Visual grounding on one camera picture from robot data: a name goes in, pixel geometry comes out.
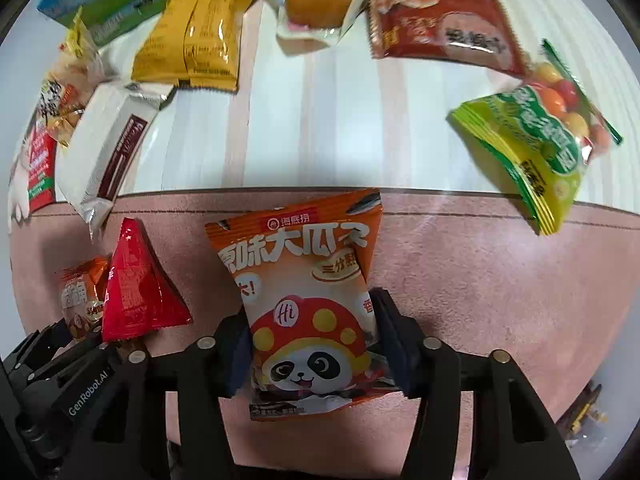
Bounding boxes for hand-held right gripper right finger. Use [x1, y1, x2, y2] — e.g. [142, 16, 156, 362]
[369, 287, 581, 480]

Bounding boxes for yellow snack packet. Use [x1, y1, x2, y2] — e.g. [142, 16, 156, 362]
[131, 0, 278, 93]

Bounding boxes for small orange snack packet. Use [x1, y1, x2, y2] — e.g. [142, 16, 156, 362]
[60, 257, 111, 341]

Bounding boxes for striped pink tablecloth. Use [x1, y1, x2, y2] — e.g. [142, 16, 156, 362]
[7, 0, 640, 480]

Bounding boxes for red brown snack packet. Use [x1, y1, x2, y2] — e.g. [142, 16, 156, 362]
[367, 0, 528, 78]

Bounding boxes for red white snack packet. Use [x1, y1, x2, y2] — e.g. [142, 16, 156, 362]
[27, 129, 57, 213]

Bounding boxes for green candy ball packet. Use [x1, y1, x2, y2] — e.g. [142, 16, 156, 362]
[447, 40, 623, 236]

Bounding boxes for yellow edged clear packet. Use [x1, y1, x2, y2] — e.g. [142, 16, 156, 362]
[59, 7, 113, 91]

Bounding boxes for orange white printed packet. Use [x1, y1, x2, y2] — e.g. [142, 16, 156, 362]
[35, 72, 88, 148]

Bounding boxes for red triangular snack packet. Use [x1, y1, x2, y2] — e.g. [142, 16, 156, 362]
[101, 217, 193, 343]

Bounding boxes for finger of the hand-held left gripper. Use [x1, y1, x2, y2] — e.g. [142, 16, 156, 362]
[2, 317, 76, 376]
[30, 337, 108, 386]

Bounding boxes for blue green milk carton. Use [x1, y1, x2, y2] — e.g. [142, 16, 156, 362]
[37, 0, 486, 48]

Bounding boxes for yellow black object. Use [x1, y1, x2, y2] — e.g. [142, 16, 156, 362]
[557, 382, 608, 441]

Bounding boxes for orange panda snack packet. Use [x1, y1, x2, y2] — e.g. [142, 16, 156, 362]
[205, 189, 401, 421]

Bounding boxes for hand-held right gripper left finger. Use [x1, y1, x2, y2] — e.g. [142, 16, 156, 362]
[60, 316, 253, 480]

